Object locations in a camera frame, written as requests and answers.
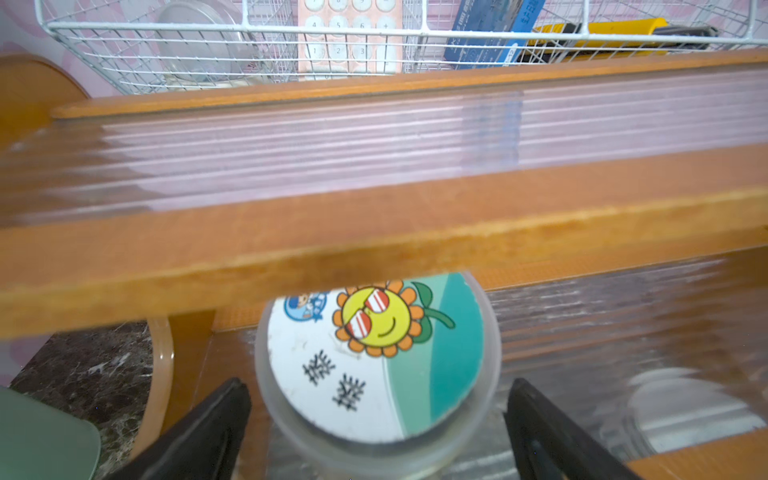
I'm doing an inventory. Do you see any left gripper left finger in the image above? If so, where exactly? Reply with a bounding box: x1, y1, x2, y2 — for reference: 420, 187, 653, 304
110, 378, 252, 480

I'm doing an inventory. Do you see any wooden three-tier shelf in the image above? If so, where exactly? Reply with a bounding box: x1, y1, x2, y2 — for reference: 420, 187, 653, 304
1, 49, 767, 479

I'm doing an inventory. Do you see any white wire wall basket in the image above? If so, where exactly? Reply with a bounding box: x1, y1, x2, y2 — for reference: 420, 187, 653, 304
34, 1, 767, 94

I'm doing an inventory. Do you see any yellow utility knife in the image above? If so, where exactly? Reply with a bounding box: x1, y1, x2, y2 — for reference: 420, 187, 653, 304
520, 17, 719, 64

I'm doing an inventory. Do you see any pink calculator in basket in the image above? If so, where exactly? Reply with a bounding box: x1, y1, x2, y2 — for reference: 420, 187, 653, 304
297, 0, 404, 81

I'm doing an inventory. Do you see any blue book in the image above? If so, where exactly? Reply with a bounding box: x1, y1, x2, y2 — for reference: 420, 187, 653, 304
444, 0, 546, 70

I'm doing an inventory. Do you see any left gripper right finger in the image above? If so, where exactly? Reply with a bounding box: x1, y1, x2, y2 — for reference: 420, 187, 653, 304
504, 378, 639, 480

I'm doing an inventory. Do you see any sunflower lid yellow jar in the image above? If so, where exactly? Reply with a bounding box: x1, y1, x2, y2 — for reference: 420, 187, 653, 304
254, 272, 501, 479

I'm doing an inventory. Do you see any clear cup in basket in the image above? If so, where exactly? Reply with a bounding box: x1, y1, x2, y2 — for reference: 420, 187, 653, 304
156, 1, 261, 83

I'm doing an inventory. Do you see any mint green pencil cup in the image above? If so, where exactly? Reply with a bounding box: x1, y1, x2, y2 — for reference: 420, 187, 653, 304
1, 387, 101, 479

